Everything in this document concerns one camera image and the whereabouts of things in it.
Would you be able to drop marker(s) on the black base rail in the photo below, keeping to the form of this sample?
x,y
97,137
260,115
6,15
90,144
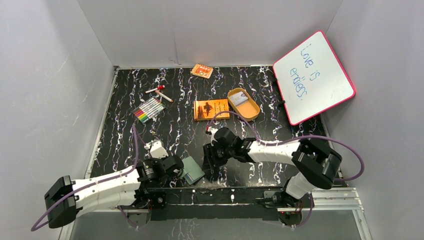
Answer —
x,y
263,203

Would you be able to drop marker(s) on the white card in tray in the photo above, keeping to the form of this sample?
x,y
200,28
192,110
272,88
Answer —
x,y
238,98

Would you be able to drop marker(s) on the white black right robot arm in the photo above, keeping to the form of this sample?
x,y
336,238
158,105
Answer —
x,y
317,163

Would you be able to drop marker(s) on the white marker red cap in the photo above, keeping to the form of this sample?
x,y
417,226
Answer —
x,y
160,87

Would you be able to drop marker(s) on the orange Huckleberry Finn book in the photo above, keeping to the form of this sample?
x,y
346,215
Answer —
x,y
205,110

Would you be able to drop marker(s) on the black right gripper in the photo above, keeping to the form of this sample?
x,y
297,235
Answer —
x,y
208,163

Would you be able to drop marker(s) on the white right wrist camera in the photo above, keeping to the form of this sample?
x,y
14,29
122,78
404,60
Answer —
x,y
211,131

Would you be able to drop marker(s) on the small orange card box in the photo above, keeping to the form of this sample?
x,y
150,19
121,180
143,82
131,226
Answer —
x,y
202,71

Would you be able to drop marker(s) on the pink framed whiteboard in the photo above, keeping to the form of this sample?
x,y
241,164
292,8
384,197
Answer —
x,y
311,79

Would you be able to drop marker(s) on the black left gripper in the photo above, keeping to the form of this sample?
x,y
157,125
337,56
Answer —
x,y
175,162

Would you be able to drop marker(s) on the white marker orange cap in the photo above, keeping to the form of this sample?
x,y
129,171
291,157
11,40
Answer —
x,y
158,92

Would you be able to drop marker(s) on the clear case of markers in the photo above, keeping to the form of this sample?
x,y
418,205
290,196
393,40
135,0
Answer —
x,y
148,109

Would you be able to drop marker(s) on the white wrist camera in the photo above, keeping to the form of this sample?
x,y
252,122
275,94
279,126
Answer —
x,y
211,131
156,149

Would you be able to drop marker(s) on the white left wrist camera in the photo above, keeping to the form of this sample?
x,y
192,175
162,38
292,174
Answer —
x,y
156,149

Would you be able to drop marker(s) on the mint green card holder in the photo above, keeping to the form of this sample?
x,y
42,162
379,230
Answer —
x,y
191,171

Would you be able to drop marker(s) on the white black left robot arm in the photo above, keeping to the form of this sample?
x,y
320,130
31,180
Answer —
x,y
69,199

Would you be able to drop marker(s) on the tan oval tray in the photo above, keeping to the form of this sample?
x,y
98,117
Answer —
x,y
248,110

